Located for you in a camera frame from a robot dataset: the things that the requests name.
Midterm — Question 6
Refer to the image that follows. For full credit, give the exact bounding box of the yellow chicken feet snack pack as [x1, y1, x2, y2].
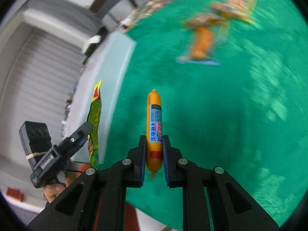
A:
[87, 80, 102, 169]

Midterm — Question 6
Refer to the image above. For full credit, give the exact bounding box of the orange sausage stick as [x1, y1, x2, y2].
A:
[146, 89, 163, 178]

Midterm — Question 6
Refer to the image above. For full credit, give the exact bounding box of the person's left hand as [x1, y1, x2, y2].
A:
[43, 171, 76, 203]

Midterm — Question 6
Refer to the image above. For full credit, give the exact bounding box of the green patterned tablecloth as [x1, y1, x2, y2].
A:
[103, 0, 307, 225]

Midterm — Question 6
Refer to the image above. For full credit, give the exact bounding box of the blue-edged orange drumstick pack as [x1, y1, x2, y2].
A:
[176, 27, 219, 66]

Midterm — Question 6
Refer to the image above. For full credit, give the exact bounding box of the brown vacuum snack pack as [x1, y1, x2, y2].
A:
[184, 14, 228, 29]

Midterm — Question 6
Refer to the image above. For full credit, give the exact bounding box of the yellow-edged clear snack pack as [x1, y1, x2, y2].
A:
[210, 0, 257, 23]

